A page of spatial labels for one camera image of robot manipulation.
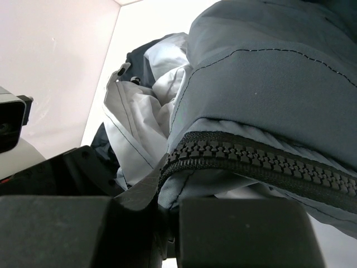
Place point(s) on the dark navy jacket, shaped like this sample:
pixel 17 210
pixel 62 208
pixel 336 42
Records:
pixel 258 99

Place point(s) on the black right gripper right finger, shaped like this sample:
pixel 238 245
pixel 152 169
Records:
pixel 245 233

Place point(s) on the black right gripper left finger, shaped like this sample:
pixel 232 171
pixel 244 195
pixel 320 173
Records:
pixel 83 231

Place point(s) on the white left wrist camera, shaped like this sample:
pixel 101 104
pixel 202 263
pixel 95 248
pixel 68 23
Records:
pixel 16 153

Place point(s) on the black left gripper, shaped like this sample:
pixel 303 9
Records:
pixel 78 172

